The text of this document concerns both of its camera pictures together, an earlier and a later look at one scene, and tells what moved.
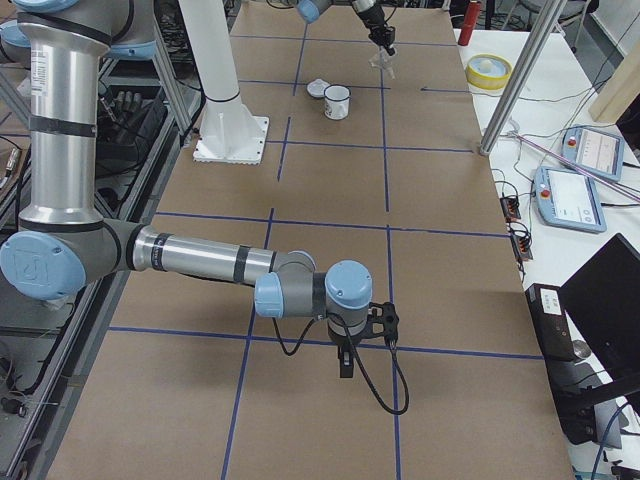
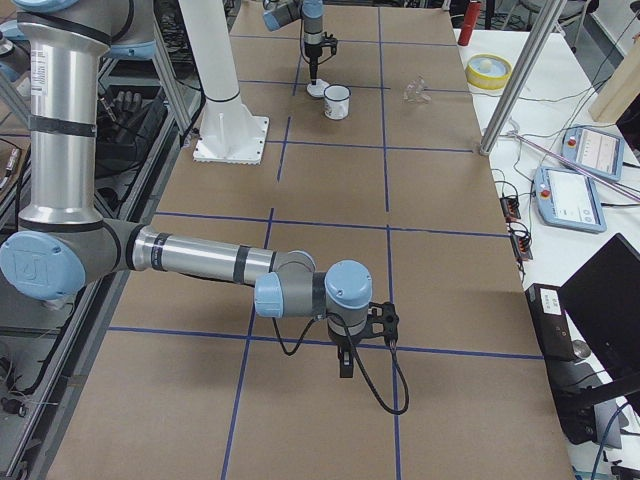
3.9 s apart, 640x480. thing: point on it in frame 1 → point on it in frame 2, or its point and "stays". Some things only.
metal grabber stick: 513,132 stays
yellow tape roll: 488,71 stays
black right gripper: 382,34 → 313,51
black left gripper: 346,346 stays
